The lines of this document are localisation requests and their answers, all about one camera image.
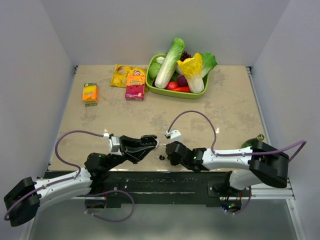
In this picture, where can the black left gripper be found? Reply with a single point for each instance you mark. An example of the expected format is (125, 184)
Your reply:
(133, 149)

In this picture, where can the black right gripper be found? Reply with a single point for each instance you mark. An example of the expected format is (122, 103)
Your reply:
(173, 162)

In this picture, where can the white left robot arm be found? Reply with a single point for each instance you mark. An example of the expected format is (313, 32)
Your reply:
(28, 196)

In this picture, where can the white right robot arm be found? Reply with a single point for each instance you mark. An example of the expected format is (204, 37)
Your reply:
(259, 163)

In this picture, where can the red snack box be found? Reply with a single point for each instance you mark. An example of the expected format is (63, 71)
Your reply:
(135, 87)

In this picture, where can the green plastic tray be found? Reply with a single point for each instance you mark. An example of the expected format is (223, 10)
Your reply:
(170, 93)

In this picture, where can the orange toy carrot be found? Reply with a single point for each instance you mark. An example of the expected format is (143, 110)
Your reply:
(184, 89)

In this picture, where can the orange sponge pack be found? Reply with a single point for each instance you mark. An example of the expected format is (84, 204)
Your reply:
(90, 94)

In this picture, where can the red toy tomato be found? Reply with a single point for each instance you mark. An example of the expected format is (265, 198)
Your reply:
(172, 85)

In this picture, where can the green glass bottle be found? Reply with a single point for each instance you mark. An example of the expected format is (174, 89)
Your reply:
(250, 142)

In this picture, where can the purple toy onion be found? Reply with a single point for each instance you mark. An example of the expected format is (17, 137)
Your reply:
(182, 81)

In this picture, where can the yellow chips bag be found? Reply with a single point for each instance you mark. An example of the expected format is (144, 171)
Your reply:
(121, 73)

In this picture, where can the green round toy vegetable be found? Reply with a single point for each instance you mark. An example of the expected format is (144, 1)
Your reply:
(154, 69)

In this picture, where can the yellow napa cabbage toy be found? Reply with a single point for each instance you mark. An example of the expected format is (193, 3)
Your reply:
(191, 69)

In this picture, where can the green napa cabbage toy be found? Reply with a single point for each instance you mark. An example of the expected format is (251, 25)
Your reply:
(169, 64)

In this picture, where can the white toy garlic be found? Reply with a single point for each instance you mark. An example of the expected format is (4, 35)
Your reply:
(160, 60)

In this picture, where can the green lettuce leaf toy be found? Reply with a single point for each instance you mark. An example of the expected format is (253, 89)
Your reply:
(208, 63)

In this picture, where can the dark toy grapes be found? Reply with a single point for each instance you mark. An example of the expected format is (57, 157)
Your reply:
(185, 56)

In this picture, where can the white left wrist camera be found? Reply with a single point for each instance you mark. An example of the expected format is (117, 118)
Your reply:
(113, 143)

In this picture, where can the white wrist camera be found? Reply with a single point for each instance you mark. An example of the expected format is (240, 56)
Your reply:
(113, 143)
(173, 136)

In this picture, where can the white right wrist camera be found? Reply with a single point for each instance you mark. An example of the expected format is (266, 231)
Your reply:
(173, 136)

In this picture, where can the black base frame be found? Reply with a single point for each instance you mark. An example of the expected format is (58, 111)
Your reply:
(165, 188)

